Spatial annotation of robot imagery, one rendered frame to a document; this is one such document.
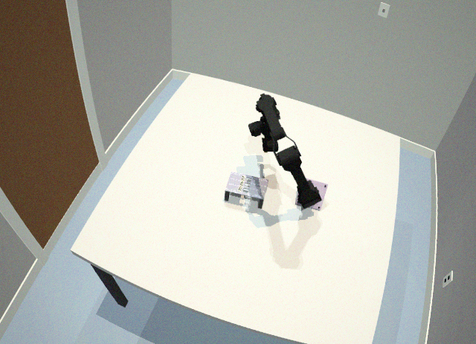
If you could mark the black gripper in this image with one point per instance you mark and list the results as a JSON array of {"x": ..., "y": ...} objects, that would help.
[{"x": 268, "y": 144}]

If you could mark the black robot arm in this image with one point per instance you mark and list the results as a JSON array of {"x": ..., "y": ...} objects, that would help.
[{"x": 288, "y": 158}]

